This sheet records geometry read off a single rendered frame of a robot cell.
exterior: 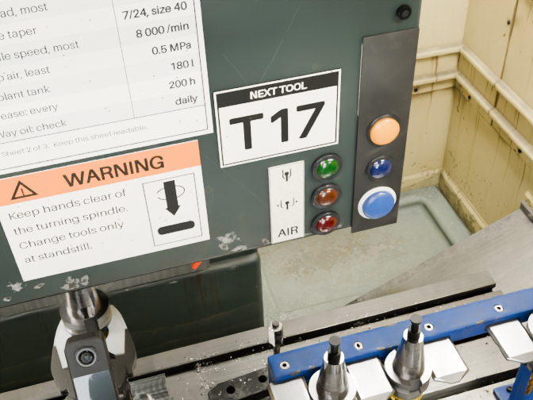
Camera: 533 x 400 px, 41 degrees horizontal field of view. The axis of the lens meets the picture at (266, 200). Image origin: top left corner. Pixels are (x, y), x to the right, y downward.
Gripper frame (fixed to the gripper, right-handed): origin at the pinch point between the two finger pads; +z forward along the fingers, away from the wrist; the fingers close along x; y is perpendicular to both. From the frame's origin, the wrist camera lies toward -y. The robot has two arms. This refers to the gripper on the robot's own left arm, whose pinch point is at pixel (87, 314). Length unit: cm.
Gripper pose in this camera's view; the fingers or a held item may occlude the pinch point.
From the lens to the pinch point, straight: 99.8
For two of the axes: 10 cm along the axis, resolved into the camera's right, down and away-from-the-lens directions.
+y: 0.3, 7.4, 6.7
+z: -2.8, -6.4, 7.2
